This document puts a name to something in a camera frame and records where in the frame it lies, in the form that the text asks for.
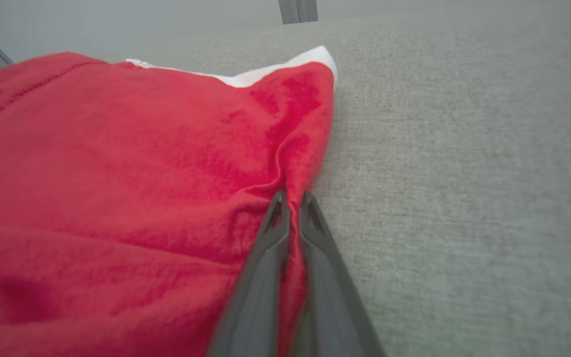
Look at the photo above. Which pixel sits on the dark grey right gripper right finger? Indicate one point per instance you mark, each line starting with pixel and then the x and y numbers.
pixel 332 302

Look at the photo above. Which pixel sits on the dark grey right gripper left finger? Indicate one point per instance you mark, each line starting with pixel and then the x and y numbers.
pixel 256 297

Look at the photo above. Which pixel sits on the red white Bulls jersey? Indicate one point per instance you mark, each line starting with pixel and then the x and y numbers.
pixel 117 173

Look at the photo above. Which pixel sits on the grey fabric sofa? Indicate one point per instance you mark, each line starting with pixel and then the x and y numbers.
pixel 464 198

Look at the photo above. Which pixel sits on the grey metal frame post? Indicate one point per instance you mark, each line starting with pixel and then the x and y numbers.
pixel 298 11

